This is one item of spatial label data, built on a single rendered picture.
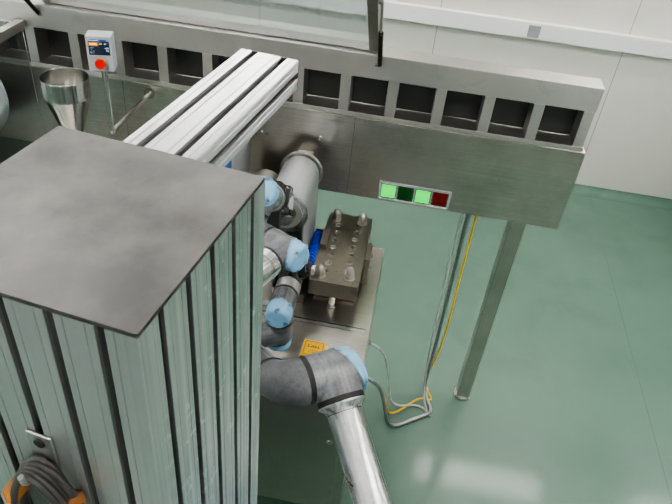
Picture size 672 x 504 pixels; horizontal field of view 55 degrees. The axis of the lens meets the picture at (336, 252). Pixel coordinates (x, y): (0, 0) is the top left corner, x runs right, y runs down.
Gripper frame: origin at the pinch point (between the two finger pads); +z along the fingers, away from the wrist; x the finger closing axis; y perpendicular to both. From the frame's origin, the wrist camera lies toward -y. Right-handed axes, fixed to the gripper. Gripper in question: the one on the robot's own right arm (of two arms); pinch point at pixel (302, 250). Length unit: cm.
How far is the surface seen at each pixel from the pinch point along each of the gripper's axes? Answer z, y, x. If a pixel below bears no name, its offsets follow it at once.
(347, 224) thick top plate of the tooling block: 27.2, -6.1, -11.3
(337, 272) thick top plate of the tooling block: -0.6, -6.1, -12.3
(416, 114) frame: 36, 37, -29
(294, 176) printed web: 8.2, 22.2, 5.6
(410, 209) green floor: 202, -109, -38
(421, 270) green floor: 139, -109, -49
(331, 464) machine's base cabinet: -29, -69, -21
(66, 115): 3, 34, 76
